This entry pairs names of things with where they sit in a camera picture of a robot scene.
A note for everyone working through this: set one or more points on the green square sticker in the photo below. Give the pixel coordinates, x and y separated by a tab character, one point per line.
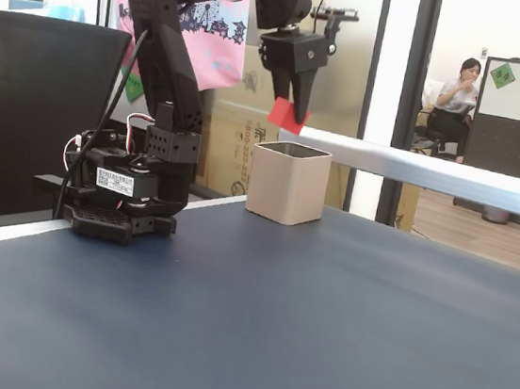
502	75

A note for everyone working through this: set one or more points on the black door frame post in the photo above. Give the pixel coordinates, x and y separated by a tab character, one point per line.
414	80

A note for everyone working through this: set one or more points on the beige square container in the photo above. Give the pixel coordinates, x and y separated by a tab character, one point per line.
289	188

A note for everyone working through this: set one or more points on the office partition with whiteboard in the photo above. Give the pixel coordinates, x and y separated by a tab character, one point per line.
513	145

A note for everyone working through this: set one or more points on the dark grey box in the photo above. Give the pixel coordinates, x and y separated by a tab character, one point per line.
25	2

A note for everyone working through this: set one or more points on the black swivel office chair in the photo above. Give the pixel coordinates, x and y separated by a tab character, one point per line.
425	141

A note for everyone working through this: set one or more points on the red cube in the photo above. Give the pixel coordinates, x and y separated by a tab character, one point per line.
283	116

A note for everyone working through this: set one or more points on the person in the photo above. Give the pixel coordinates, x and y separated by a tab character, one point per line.
452	99

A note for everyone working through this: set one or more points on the black gripper camera mount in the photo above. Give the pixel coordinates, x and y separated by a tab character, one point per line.
333	23

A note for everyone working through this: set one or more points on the pink waste bin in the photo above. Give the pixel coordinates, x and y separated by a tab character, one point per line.
495	215

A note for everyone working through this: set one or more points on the silver metal frame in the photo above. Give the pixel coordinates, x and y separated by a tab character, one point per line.
433	173

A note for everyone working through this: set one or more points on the wall switch panel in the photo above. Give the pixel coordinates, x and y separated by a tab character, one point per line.
484	52

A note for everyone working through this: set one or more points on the green paper sign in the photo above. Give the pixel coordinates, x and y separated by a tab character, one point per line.
133	89

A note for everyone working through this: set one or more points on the pink cityscape banner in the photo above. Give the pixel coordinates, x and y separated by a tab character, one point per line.
201	54

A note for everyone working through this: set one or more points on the dark blue table mat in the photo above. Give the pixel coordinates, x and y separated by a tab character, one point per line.
319	330

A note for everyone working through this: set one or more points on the light blue box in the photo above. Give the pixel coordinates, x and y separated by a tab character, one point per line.
64	11

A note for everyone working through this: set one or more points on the brown cardboard box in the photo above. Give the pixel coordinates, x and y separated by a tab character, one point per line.
407	208

